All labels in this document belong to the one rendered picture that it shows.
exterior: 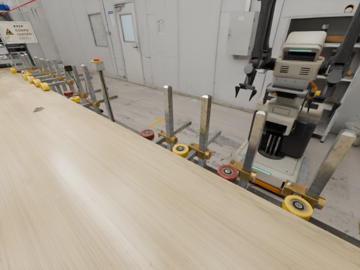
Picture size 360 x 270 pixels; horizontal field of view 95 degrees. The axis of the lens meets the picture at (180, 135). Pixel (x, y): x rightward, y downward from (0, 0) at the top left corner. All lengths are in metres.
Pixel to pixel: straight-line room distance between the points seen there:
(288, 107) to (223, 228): 1.18
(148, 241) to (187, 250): 0.11
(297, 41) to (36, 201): 1.58
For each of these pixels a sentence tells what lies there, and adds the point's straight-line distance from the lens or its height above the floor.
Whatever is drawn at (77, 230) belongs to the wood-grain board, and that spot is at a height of 0.90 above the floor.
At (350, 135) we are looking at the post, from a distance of 0.70.
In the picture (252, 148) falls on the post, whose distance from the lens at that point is 0.78.
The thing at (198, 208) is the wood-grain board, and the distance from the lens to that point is 0.60.
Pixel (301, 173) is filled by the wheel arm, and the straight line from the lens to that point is 0.95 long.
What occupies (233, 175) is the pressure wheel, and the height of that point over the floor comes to 0.91.
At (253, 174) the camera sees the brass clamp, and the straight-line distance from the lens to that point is 0.86.
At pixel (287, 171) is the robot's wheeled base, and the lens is 1.86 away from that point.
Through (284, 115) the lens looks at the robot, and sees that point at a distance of 1.59.
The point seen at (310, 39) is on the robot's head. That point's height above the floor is 1.34.
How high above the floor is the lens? 1.39
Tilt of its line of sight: 32 degrees down
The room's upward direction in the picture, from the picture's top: 1 degrees counter-clockwise
